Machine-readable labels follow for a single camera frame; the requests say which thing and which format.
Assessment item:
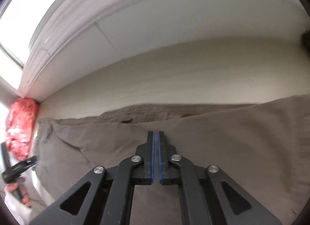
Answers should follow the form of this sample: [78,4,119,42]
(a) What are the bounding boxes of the grey-brown cargo pants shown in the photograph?
[33,95,309,224]

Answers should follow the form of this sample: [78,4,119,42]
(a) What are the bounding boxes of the thin black cable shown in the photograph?
[29,195,48,207]

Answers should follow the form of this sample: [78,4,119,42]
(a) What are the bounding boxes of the person's left hand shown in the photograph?
[4,177,32,207]

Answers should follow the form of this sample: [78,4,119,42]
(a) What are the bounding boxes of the folded dark navy garment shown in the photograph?
[301,30,310,53]

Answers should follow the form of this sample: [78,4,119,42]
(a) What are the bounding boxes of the red floral cloth bundle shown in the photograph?
[5,98,39,161]

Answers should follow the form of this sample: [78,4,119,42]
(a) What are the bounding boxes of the white window frame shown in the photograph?
[0,0,170,100]

